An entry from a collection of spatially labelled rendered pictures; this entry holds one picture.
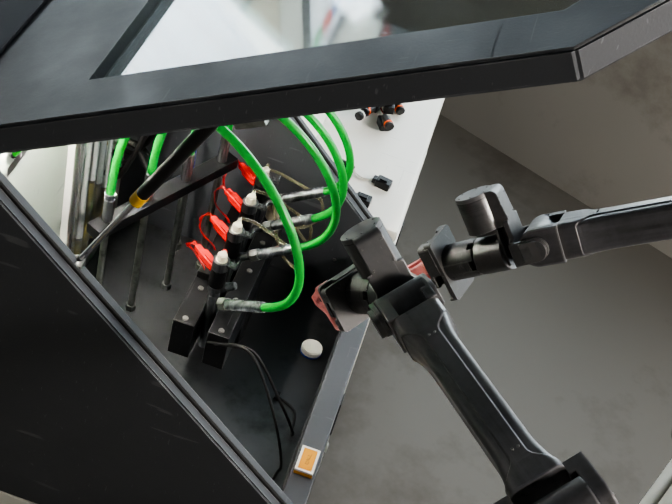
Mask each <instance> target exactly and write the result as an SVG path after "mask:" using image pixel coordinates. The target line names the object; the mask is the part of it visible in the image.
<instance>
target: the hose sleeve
mask: <svg viewBox="0 0 672 504"><path fill-rule="evenodd" d="M263 303H266V302H262V301H251V300H239V299H226V300H225V301H224V308H225V309H226V310H231V311H243V312H252V313H265V312H262V311H261V305H262V304H263Z"/></svg>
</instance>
